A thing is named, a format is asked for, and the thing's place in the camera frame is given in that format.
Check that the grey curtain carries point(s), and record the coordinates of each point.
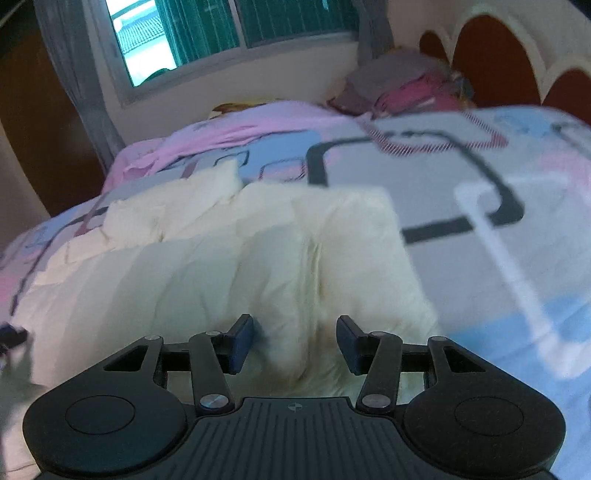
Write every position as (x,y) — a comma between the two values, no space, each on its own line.
(371,32)
(83,83)

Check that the yellow printed cloth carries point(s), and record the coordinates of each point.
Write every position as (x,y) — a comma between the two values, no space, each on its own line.
(233,107)

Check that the pile of folded clothes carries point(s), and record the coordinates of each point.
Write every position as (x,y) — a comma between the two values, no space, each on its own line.
(397,87)

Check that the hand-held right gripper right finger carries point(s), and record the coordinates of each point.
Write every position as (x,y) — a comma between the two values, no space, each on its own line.
(347,344)

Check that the cream white garment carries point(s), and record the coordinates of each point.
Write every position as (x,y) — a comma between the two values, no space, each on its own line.
(221,267)

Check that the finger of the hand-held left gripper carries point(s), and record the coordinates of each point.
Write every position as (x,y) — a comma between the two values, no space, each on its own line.
(13,338)

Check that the window with green blinds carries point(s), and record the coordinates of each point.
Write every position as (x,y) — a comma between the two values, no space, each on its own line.
(231,27)

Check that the wooden door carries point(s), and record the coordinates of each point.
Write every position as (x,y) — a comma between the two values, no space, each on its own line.
(41,138)

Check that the bed with patterned sheet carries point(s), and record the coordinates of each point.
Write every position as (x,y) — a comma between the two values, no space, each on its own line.
(461,194)

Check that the brown and white headboard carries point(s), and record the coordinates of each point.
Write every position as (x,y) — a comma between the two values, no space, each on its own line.
(503,50)

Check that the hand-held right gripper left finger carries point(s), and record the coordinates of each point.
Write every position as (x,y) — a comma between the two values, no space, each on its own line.
(241,344)

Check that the pink blanket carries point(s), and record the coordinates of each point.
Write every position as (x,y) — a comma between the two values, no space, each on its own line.
(258,122)

